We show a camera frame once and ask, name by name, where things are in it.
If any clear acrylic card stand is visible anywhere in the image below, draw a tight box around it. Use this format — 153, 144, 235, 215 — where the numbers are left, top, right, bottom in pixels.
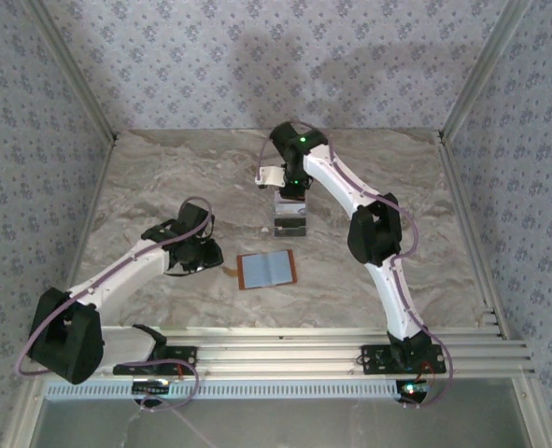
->
272, 198, 308, 240

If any brown leather card holder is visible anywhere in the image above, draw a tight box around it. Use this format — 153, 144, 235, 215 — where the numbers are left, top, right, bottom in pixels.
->
225, 250, 299, 291

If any grey metal lower panel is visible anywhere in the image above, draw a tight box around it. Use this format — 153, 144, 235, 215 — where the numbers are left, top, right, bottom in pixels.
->
36, 399, 533, 448

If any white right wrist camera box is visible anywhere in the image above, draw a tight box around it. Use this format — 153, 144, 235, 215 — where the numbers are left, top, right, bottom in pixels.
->
255, 166, 286, 189

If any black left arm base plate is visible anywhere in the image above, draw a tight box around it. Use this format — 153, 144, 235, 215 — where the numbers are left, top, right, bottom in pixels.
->
111, 345, 199, 377

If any aluminium table side rail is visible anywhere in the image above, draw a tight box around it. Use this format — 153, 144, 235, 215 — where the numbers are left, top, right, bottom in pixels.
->
46, 133, 120, 344
436, 133, 511, 341

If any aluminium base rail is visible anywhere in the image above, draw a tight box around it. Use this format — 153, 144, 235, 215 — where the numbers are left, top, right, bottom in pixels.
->
26, 326, 537, 380

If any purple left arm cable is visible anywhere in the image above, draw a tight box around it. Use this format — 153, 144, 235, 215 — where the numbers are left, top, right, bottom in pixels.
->
14, 196, 216, 414

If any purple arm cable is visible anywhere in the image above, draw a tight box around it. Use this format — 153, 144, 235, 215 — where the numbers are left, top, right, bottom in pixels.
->
14, 196, 216, 414
255, 119, 455, 411

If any slotted grey cable duct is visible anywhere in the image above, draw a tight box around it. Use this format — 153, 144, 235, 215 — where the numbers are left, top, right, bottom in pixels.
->
44, 378, 429, 402

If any thin pink wire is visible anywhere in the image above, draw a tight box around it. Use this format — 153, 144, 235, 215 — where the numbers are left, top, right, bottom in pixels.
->
170, 408, 214, 448

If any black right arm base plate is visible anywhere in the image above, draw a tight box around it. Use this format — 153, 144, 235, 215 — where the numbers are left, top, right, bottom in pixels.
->
360, 343, 446, 375

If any aluminium corner post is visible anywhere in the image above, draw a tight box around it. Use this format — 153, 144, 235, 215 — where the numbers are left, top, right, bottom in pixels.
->
22, 0, 120, 142
438, 0, 534, 141

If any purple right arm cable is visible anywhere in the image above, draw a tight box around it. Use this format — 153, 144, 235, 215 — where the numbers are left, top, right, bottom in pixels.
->
255, 119, 455, 411

